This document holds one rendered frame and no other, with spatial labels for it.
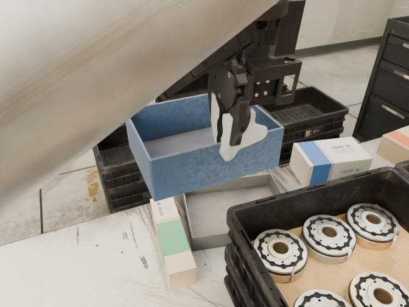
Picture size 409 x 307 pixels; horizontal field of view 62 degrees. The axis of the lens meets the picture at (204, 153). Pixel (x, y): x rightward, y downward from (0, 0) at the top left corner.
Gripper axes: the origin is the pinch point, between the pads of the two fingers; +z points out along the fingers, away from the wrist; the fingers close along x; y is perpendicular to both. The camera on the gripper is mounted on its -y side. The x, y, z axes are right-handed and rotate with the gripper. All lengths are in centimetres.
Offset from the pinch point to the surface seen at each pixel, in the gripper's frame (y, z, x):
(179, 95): 37, 75, 135
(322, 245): 21.1, 25.3, -5.2
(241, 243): 3.9, 19.4, -2.9
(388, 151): 75, 41, 25
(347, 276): 23.0, 27.9, -11.3
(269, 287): 4.0, 17.8, -12.1
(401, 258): 35.6, 27.8, -12.0
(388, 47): 150, 46, 101
